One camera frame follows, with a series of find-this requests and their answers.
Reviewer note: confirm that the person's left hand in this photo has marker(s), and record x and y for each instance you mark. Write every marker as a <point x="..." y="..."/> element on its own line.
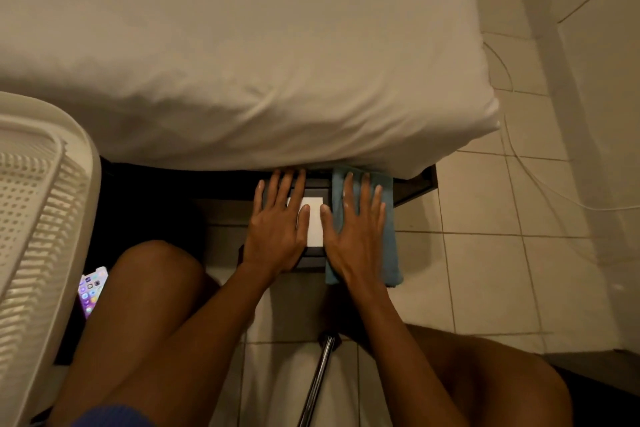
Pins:
<point x="275" y="236"/>

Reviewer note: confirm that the person's right hand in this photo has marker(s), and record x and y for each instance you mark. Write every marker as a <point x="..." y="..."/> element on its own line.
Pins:
<point x="356" y="244"/>

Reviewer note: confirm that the person's right middle finger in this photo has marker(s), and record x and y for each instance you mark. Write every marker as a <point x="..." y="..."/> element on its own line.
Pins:
<point x="365" y="196"/>

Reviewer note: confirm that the person's left thumb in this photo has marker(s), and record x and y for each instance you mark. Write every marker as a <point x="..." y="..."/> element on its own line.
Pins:
<point x="303" y="224"/>

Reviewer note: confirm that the person's right little finger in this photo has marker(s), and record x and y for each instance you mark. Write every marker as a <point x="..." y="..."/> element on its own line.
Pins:
<point x="382" y="218"/>

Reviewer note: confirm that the person's left little finger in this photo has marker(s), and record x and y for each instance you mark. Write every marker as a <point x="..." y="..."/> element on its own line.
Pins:
<point x="258" y="197"/>

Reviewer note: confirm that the person's right thumb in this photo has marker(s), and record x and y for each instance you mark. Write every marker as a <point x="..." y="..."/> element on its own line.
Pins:
<point x="327" y="224"/>

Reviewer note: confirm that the person's left middle finger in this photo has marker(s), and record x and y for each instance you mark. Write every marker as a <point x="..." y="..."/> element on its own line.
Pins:
<point x="284" y="189"/>

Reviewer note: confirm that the blue cleaning cloth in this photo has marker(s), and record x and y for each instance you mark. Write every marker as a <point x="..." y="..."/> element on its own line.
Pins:
<point x="392" y="251"/>

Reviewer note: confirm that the person's right forearm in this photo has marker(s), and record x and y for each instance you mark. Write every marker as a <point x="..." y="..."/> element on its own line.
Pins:
<point x="400" y="356"/>

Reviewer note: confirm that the person's left forearm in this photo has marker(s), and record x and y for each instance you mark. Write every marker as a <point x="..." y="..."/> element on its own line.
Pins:
<point x="210" y="331"/>

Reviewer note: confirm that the white card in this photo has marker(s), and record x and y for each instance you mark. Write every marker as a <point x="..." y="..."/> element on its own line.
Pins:
<point x="316" y="226"/>

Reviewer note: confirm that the black box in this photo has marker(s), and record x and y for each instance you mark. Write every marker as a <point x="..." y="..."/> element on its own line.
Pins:
<point x="316" y="189"/>

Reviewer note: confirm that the white sheeted mattress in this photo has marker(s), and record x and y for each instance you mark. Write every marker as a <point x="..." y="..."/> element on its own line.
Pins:
<point x="240" y="51"/>

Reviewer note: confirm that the person's left leg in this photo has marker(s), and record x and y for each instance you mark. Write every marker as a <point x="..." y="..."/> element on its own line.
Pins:
<point x="145" y="291"/>

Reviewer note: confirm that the person's leg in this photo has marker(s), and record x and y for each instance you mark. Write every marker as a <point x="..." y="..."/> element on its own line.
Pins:
<point x="500" y="381"/>
<point x="145" y="291"/>

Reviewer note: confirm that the chrome metal pole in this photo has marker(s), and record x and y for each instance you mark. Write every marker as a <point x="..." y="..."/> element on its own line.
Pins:
<point x="317" y="376"/>

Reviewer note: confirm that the smartphone with lit screen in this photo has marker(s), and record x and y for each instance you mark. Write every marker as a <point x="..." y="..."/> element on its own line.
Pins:
<point x="91" y="290"/>

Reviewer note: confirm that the person's right leg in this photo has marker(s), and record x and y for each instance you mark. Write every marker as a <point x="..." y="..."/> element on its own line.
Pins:
<point x="500" y="381"/>

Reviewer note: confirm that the white plastic laundry basket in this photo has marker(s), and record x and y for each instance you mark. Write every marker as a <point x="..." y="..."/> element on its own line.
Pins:
<point x="35" y="221"/>

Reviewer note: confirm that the blue shorts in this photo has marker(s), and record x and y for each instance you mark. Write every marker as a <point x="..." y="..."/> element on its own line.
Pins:
<point x="112" y="416"/>

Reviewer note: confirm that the dark bed frame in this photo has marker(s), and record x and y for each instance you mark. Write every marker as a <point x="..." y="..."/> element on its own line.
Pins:
<point x="410" y="186"/>

